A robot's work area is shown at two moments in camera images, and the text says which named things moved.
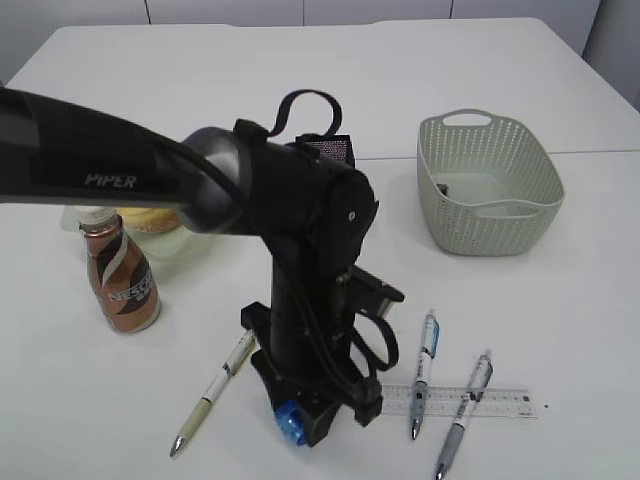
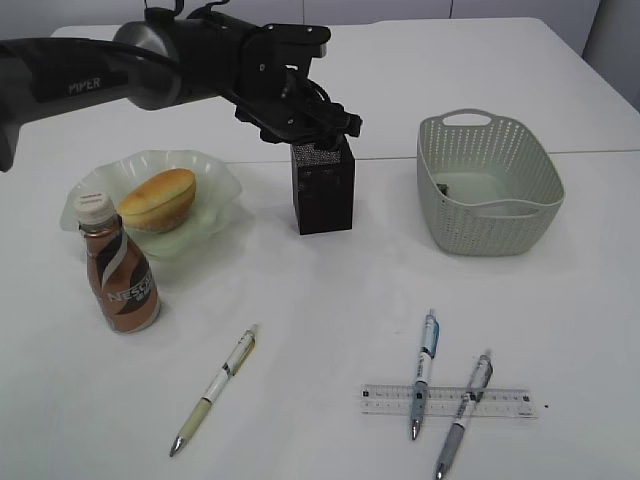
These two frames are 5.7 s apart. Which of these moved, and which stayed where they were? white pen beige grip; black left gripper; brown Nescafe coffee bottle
Moved: black left gripper
Stayed: brown Nescafe coffee bottle; white pen beige grip
